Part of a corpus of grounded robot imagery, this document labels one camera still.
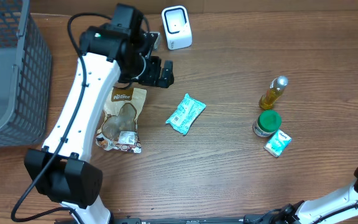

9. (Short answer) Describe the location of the green lid white jar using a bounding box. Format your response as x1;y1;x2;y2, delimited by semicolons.
252;110;282;138

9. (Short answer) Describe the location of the teal tissue pack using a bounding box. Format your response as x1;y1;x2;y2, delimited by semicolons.
264;129;292;157
165;93;206;136

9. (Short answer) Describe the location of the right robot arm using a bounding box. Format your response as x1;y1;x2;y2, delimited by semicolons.
270;168;358;224

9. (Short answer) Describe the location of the snack packet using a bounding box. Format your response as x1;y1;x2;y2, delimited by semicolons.
96;88;147;154

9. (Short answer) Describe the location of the yellow liquid bottle silver cap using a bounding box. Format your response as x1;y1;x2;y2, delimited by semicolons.
259;76;288;110

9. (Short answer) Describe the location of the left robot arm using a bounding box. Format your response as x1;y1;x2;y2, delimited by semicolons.
24;4;174;223

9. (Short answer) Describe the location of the grey plastic shopping basket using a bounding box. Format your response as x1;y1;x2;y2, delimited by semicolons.
0;1;52;147

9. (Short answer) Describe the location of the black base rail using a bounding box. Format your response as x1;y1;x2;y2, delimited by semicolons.
54;214;279;224

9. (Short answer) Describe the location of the white barcode scanner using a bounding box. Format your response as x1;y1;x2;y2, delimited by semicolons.
161;6;193;50

